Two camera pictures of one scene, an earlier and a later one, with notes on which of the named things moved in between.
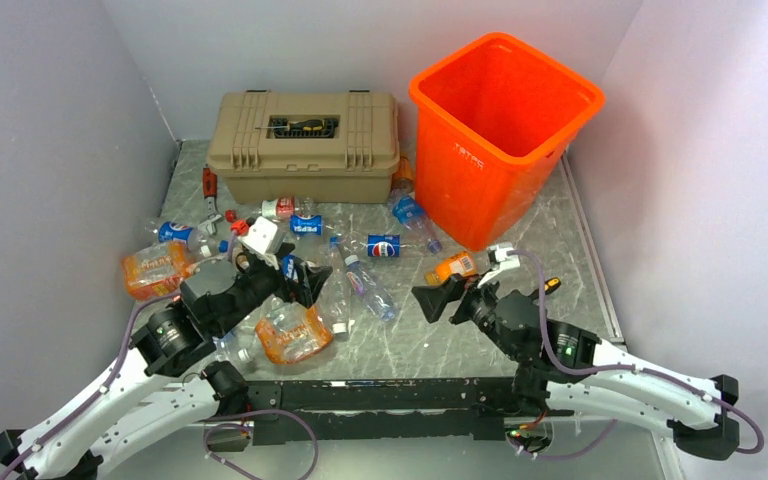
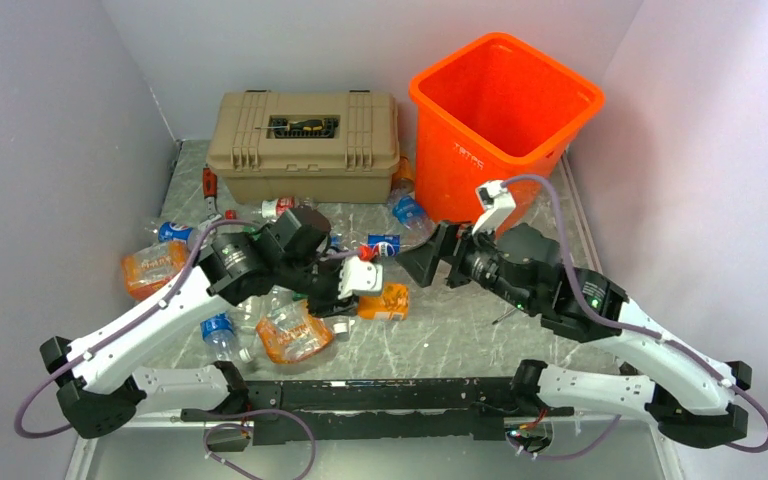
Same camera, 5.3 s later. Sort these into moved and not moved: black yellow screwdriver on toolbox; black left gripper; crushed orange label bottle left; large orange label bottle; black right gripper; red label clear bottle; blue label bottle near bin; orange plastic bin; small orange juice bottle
Moved: black right gripper; small orange juice bottle; black left gripper
Not moved: large orange label bottle; blue label bottle near bin; crushed orange label bottle left; orange plastic bin; red label clear bottle; black yellow screwdriver on toolbox
